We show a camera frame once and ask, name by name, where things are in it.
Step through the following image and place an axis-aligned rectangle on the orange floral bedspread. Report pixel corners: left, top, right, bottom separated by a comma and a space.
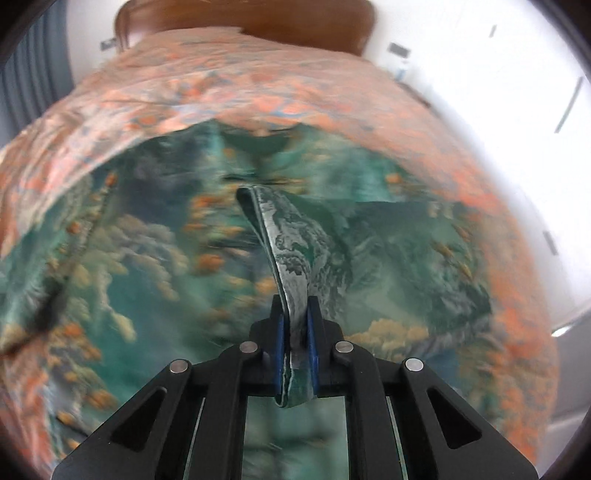
0, 25, 561, 480

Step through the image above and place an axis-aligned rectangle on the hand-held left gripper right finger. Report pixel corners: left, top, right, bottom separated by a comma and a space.
307, 296, 539, 480

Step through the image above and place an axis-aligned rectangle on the dark wooden nightstand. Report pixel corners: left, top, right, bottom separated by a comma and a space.
403, 85, 434, 110

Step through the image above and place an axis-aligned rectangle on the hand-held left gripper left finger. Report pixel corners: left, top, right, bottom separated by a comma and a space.
53, 295, 284, 480

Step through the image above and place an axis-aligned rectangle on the wooden headboard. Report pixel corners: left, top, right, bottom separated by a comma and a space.
115, 0, 376, 57

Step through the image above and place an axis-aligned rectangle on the blue-grey curtain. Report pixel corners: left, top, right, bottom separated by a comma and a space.
0, 9, 75, 153

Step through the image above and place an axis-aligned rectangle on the white wardrobe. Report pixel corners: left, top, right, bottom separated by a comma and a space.
416, 0, 591, 333

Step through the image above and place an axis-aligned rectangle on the green patterned pillow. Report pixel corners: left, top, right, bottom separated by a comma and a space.
0, 117, 497, 480

